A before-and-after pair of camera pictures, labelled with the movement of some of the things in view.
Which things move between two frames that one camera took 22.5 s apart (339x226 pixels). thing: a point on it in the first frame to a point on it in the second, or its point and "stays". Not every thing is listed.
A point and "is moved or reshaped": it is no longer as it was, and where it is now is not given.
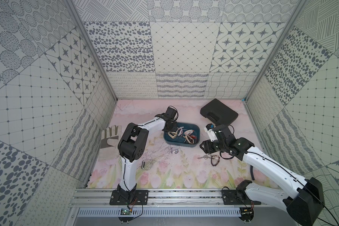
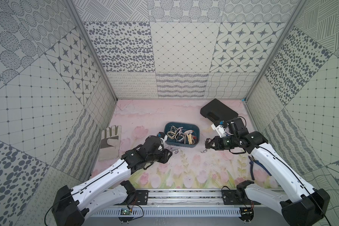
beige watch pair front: [173, 135] stays
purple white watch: [174, 150] stays
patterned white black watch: [147, 165] is moved or reshaped
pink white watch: [180, 131] stays
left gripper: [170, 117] to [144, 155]
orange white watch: [189, 132] stays
